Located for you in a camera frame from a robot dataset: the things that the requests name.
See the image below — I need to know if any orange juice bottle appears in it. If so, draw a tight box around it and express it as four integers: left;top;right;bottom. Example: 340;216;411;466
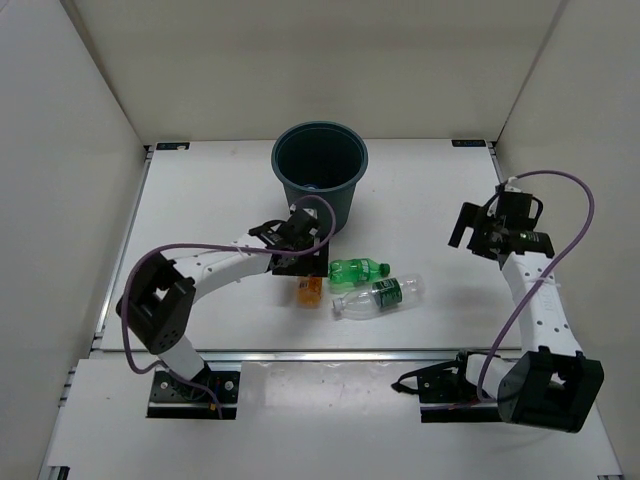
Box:
297;277;323;308

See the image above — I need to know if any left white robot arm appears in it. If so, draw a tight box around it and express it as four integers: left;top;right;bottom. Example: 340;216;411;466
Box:
116;206;337;402

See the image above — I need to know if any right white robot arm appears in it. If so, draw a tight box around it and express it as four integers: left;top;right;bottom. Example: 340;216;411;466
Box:
391;188;604;433

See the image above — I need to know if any dark green plastic bin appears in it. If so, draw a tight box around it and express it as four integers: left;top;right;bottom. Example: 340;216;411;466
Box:
271;121;369;234

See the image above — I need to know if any green soda bottle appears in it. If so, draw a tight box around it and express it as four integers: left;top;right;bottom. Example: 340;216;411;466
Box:
328;258;391;287

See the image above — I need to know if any right black table label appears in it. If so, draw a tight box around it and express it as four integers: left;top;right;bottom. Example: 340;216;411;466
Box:
451;139;486;148

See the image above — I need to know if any black table label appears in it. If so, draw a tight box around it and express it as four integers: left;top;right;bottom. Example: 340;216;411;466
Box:
155;142;190;151
451;139;486;148

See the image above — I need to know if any green label clear bottle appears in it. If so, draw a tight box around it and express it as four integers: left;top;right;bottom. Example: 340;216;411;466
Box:
332;274;425;320

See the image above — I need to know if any left black table label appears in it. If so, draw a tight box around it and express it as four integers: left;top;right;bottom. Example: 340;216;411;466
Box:
155;142;190;151

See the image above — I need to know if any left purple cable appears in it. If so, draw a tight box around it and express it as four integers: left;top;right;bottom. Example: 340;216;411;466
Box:
122;194;337;419

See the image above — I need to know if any purple cable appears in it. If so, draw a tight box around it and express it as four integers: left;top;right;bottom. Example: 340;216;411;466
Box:
475;169;597;404
122;194;337;419

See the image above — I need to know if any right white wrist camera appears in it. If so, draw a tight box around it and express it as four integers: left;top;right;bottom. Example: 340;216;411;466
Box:
495;177;522;194

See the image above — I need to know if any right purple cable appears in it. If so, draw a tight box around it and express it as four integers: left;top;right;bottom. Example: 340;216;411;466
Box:
475;169;597;404

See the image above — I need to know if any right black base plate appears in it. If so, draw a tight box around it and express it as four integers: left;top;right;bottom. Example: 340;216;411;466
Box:
417;367;501;424

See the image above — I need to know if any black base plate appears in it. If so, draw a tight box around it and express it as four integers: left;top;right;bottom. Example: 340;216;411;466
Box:
417;367;501;424
146;363;241;421

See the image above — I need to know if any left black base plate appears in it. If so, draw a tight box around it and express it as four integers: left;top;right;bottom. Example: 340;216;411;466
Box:
146;363;241;421

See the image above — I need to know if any aluminium table rail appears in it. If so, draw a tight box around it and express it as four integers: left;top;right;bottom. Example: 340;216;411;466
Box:
89;349;526;363

